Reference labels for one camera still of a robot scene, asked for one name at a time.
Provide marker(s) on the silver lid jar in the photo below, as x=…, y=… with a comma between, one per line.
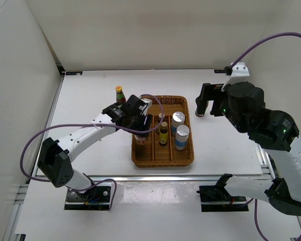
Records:
x=141, y=139

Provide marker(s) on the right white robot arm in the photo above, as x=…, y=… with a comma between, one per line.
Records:
x=283, y=192

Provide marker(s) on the brown wicker basket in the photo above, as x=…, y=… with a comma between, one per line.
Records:
x=150, y=153

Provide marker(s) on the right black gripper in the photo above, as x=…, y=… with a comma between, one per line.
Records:
x=209, y=93

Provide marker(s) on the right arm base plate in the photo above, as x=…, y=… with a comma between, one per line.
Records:
x=217, y=200

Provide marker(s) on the small yellow label bottle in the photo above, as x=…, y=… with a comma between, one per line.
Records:
x=163, y=134

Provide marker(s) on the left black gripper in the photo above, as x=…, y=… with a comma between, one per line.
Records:
x=142, y=128

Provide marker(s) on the white blue canister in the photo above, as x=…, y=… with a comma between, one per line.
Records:
x=181, y=137
x=178, y=118

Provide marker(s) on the yellow cap sauce bottle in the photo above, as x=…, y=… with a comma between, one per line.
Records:
x=199, y=115
x=120, y=97

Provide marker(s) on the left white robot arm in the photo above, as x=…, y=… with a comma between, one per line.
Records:
x=56, y=156

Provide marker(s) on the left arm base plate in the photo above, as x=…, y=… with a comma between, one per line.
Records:
x=100, y=200

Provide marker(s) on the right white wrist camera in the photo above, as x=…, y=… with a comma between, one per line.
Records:
x=237, y=73

